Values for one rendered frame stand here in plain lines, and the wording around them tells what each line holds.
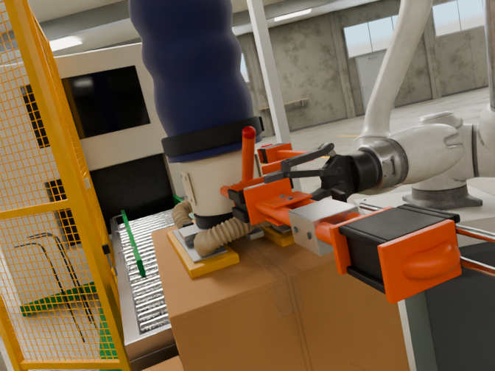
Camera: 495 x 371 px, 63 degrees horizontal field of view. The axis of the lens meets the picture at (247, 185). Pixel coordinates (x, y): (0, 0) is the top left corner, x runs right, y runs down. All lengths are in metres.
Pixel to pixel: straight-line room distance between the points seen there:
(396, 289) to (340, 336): 0.44
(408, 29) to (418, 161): 0.31
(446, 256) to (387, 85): 0.67
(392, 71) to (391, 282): 0.69
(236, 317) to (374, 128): 0.53
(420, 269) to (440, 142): 0.50
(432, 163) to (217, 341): 0.49
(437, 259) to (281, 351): 0.44
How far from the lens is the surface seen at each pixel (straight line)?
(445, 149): 0.83
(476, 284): 1.37
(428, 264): 0.35
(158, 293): 1.88
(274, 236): 0.85
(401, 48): 0.98
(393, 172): 0.77
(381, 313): 0.81
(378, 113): 0.98
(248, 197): 0.65
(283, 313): 0.72
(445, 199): 1.31
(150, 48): 0.89
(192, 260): 0.82
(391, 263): 0.35
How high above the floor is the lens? 1.23
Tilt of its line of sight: 10 degrees down
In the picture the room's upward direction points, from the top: 13 degrees counter-clockwise
